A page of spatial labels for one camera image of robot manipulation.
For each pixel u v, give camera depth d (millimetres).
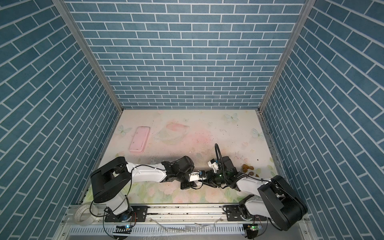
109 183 453
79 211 722
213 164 825
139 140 997
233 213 736
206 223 721
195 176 737
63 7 705
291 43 838
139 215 737
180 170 679
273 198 444
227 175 697
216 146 782
